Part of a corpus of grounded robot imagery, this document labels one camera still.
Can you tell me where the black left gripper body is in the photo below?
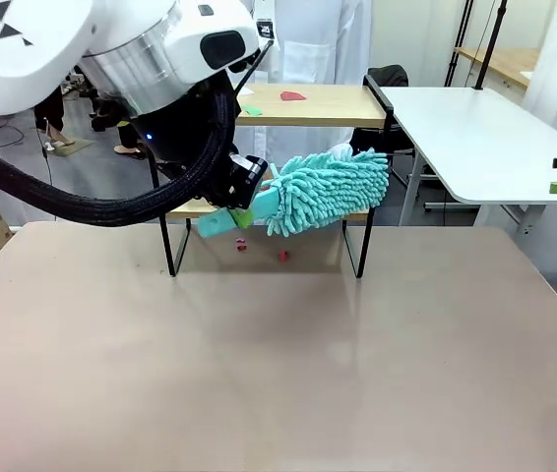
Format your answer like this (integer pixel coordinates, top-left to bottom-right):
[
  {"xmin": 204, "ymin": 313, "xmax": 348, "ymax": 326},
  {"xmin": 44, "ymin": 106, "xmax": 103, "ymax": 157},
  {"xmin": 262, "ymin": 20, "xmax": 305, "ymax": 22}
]
[{"xmin": 128, "ymin": 81, "xmax": 240, "ymax": 207}]

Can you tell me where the background wooden table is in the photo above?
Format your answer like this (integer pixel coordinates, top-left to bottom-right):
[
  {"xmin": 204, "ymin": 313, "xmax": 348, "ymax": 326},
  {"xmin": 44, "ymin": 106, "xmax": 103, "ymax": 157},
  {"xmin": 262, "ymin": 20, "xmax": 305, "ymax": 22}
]
[{"xmin": 454, "ymin": 46, "xmax": 541, "ymax": 89}]

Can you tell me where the black floor cable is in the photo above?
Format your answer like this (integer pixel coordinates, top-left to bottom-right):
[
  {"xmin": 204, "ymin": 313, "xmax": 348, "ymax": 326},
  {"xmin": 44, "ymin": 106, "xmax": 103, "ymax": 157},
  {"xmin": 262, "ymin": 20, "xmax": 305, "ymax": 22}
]
[{"xmin": 36, "ymin": 128, "xmax": 59, "ymax": 222}]

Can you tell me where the large white rounded table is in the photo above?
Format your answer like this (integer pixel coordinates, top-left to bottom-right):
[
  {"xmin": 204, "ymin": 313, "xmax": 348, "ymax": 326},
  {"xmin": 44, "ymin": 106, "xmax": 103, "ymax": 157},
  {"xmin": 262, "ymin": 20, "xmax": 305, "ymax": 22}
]
[{"xmin": 379, "ymin": 86, "xmax": 557, "ymax": 241}]

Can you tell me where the person in dark clothes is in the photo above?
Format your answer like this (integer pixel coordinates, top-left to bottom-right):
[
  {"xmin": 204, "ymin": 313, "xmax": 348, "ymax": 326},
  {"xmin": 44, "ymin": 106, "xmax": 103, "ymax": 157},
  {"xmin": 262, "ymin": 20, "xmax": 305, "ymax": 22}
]
[{"xmin": 31, "ymin": 88, "xmax": 81, "ymax": 148}]

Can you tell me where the two-tier wooden metal shelf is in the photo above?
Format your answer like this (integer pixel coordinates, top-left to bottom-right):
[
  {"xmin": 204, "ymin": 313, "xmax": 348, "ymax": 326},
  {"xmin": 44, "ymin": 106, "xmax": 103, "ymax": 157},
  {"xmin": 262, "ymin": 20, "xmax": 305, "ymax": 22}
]
[{"xmin": 150, "ymin": 73, "xmax": 394, "ymax": 280}]

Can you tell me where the teal microfibre duster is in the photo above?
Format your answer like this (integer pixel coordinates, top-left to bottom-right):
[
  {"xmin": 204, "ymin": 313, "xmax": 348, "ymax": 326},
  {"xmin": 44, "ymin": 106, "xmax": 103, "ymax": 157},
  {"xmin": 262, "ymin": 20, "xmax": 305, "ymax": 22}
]
[{"xmin": 197, "ymin": 147, "xmax": 391, "ymax": 241}]

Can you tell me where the person in white lab coat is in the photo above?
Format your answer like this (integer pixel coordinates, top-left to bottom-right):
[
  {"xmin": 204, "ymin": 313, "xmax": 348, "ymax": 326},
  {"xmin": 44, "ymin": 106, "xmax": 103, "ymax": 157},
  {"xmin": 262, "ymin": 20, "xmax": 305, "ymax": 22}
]
[{"xmin": 238, "ymin": 0, "xmax": 373, "ymax": 227}]

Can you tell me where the thin black tripod stand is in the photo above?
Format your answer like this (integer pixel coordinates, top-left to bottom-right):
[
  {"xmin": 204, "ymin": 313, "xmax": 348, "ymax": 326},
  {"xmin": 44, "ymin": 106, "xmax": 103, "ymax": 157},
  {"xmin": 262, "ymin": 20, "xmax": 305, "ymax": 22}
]
[{"xmin": 444, "ymin": 0, "xmax": 475, "ymax": 89}]

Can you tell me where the black office chair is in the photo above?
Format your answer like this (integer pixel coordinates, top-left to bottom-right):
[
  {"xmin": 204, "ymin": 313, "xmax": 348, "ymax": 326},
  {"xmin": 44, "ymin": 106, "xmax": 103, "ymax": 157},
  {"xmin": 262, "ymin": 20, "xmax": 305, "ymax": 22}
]
[{"xmin": 351, "ymin": 64, "xmax": 417, "ymax": 188}]

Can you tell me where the thick black tripod stand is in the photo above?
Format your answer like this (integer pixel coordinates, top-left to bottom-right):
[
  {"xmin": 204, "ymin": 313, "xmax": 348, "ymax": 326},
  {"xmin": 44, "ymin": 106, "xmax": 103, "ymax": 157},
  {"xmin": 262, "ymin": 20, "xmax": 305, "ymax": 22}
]
[{"xmin": 473, "ymin": 0, "xmax": 510, "ymax": 90}]

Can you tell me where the green floor mat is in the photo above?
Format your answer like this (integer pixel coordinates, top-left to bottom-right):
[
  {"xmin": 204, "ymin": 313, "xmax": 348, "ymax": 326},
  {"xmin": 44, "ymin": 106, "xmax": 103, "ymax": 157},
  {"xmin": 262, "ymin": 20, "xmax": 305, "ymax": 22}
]
[{"xmin": 44, "ymin": 137, "xmax": 95, "ymax": 158}]

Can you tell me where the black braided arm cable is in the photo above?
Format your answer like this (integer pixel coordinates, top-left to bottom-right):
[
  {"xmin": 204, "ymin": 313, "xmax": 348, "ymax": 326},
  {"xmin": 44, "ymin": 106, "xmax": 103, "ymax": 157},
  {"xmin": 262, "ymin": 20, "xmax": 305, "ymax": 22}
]
[{"xmin": 0, "ymin": 88, "xmax": 240, "ymax": 228}]

